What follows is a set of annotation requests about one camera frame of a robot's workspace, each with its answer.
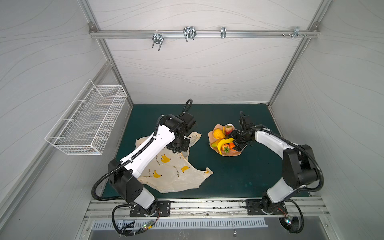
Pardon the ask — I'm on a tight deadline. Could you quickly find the red strawberry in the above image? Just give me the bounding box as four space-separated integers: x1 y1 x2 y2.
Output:
220 144 231 155

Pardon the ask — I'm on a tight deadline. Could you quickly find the yellow banana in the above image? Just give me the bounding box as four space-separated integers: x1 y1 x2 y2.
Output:
217 138 234 155

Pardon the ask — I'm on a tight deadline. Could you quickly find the yellow pear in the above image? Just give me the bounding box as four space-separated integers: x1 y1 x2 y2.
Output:
213 129 226 140

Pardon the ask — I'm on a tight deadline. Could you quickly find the cream banana print plastic bag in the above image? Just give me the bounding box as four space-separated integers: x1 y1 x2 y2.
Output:
138 147 214 194

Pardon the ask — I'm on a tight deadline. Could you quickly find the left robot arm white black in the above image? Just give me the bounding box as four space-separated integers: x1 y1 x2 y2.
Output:
91 99 196 215

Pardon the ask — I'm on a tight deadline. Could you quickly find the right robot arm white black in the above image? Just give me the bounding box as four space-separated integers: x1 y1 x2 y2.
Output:
230 112 325 215

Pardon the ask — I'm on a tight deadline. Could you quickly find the red apple left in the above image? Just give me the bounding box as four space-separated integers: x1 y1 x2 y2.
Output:
224 125 234 136

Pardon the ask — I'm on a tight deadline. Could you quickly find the green table mat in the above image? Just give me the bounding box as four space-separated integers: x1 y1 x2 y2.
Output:
116 103 282 199

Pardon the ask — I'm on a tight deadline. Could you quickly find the metal hook clamp left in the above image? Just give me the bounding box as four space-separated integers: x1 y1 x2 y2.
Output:
152 33 164 51

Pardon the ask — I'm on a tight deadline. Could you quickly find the metal hook clamp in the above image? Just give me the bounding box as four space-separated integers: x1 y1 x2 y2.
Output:
183 26 197 42
152 33 164 51

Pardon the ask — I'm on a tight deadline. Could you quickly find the metal hook clamp middle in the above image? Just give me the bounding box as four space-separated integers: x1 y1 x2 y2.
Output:
183 26 197 42

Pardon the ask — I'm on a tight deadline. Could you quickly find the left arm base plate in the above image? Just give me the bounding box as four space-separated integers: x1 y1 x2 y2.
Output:
130 199 171 217

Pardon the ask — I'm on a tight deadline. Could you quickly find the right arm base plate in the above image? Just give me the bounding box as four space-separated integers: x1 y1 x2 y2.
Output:
244 198 288 216

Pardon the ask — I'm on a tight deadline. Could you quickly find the white wire basket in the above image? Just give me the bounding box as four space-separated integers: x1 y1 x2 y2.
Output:
45 80 128 156

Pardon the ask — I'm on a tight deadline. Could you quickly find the right base cable coil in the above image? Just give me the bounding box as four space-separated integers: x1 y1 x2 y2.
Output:
278 199 305 234

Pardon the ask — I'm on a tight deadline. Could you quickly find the left base cable bundle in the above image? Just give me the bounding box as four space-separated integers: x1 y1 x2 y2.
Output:
111 203 161 237

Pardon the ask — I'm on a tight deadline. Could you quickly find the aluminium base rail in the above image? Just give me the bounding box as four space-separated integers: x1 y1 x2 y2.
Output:
84 197 331 221

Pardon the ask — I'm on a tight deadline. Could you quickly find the aluminium crossbar rail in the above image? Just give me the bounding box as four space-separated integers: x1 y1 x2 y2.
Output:
90 29 320 39

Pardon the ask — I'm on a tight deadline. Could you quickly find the metal ring clamp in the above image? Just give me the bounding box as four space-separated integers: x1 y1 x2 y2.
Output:
221 27 227 39

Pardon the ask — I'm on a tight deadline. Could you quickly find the metal bracket clamp right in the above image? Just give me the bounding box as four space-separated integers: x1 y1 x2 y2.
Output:
282 27 309 39

